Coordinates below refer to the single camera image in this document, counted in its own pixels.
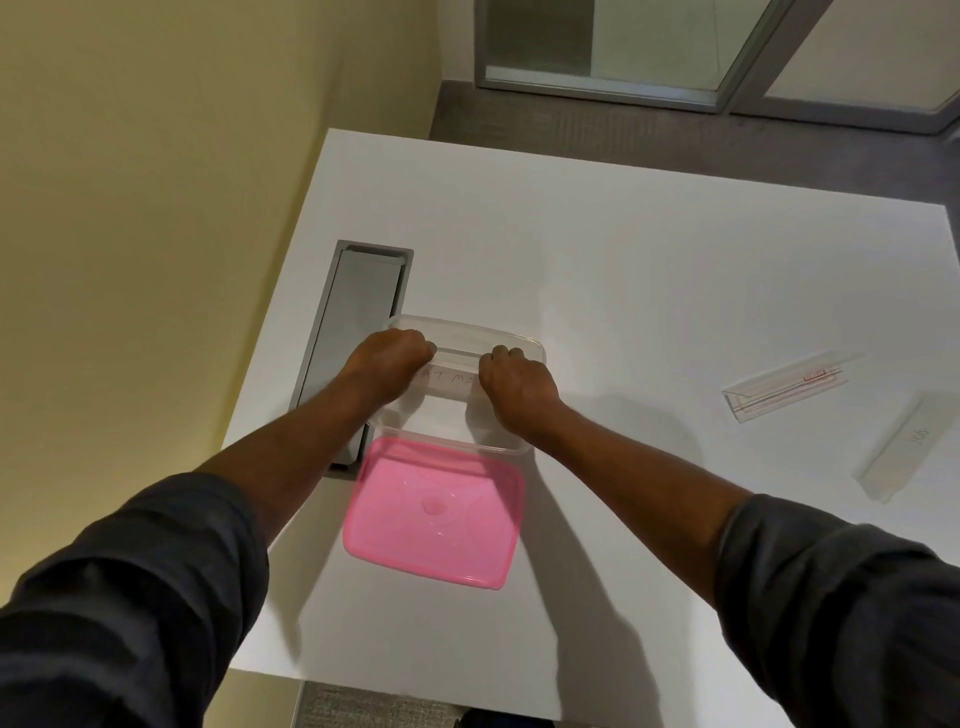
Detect person's left hand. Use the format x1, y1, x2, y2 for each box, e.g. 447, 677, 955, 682
341, 328, 438, 410

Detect person's right hand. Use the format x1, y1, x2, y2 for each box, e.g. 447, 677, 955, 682
478, 344, 564, 444

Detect clear plastic container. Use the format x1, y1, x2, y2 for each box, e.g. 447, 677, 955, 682
365, 314, 547, 459

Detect pink plastic lid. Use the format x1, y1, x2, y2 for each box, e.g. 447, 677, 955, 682
342, 436, 526, 592

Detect clear prism red label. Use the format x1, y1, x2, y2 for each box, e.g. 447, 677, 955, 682
721, 350, 864, 425

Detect white prism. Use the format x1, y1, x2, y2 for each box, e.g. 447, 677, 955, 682
854, 391, 960, 504

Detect person's right forearm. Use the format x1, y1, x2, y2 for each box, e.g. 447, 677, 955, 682
536, 401, 960, 728

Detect person's left forearm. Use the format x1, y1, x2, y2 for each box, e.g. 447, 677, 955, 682
0, 378, 376, 728

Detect person's dark trousers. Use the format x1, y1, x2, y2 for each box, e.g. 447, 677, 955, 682
457, 708, 556, 728

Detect grey framed glass door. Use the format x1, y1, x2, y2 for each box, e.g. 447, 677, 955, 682
731, 0, 960, 136
473, 0, 834, 115

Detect grey table cable hatch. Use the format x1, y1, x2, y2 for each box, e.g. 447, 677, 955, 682
288, 239, 415, 478

